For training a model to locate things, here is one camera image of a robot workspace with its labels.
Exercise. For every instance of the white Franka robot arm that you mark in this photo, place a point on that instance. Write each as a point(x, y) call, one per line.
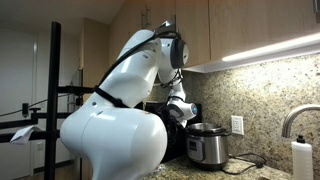
point(113, 133)

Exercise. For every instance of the stainless steel pressure cooker base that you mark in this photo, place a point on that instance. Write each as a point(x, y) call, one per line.
point(208, 148)

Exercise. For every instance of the black kitchen stove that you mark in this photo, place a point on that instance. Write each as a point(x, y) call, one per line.
point(151, 107)

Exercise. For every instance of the under cabinet light strip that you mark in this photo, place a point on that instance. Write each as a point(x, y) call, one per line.
point(273, 51)

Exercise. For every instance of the curved metal faucet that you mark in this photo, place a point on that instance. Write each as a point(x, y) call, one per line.
point(290, 121)

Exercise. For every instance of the white paper tag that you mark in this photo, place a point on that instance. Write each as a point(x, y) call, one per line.
point(23, 135)

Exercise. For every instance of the white soap bottle black cap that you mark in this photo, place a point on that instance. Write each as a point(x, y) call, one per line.
point(301, 160)

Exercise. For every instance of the white wall outlet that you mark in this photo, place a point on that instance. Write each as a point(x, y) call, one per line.
point(237, 124)

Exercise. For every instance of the black metal stand frame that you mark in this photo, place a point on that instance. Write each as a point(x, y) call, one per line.
point(51, 100)

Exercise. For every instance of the wooden wall cabinets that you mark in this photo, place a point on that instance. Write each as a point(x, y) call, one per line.
point(250, 26)

